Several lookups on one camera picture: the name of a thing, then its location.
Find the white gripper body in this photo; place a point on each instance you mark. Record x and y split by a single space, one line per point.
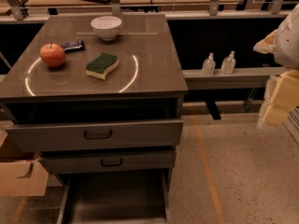
289 44

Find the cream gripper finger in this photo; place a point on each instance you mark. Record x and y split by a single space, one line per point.
266 45
281 97

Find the red apple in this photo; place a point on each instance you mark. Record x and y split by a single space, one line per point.
52 55

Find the grey drawer cabinet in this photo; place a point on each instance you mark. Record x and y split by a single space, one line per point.
148 68

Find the grey bottom drawer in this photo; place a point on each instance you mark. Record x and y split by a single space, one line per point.
128 197

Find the grey drawer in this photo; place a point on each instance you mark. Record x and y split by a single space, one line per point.
89 125
110 161
128 197

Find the grey middle drawer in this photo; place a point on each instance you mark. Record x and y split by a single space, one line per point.
110 161

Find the grey top drawer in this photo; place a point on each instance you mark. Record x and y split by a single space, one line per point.
89 125

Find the right clear sanitizer bottle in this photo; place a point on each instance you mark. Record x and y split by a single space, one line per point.
228 63

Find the clear sanitizer bottle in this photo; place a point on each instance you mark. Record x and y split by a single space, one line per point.
209 65
228 63

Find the left clear sanitizer bottle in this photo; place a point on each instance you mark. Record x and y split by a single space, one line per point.
209 65

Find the white ceramic bowl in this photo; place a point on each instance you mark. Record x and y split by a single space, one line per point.
106 27

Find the green yellow sponge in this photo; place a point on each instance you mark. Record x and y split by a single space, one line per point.
104 64

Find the dark snack bar wrapper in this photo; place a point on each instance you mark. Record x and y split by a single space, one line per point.
73 46

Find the cardboard box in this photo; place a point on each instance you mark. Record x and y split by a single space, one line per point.
21 174

